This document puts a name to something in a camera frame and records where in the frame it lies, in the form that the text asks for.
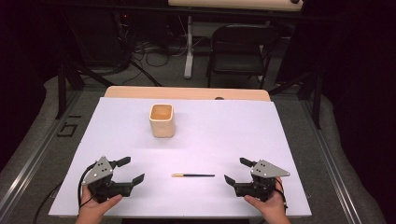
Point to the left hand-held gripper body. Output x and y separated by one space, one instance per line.
99 172

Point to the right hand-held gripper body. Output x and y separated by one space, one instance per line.
264 174

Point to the beige square cup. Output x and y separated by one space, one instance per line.
162 124

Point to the person's right hand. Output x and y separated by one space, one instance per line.
271 207

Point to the person's left hand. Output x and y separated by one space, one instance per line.
96 209

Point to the white table sheet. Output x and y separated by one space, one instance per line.
202 146

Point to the black metal stand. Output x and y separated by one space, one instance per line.
317 99
62 87

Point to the wooden table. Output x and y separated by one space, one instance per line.
186 92

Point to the black folding chair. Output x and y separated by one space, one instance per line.
238 59

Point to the white desk leg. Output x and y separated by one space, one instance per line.
188 62

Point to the beige desk top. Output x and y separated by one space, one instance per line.
233 3

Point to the aluminium floor rail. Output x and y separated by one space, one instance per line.
34 155
330 168

